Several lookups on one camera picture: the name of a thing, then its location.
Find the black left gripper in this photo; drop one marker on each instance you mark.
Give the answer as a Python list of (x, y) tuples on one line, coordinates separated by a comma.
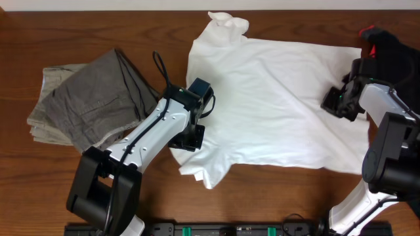
[(189, 139)]

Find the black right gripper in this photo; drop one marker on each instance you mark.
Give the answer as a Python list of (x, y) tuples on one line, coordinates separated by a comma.
[(327, 104)]

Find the white printed t-shirt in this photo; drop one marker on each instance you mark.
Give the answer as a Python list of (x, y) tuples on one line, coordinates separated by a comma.
[(268, 104)]

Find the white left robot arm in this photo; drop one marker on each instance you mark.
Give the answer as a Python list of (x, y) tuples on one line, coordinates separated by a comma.
[(106, 188)]

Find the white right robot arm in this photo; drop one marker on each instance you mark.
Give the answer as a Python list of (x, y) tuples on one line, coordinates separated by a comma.
[(390, 169)]

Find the black garment with red trim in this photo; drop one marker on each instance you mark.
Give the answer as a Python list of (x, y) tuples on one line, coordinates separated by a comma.
[(397, 64)]

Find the folded grey shorts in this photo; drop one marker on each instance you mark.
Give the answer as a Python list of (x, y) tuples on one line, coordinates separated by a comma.
[(98, 103)]

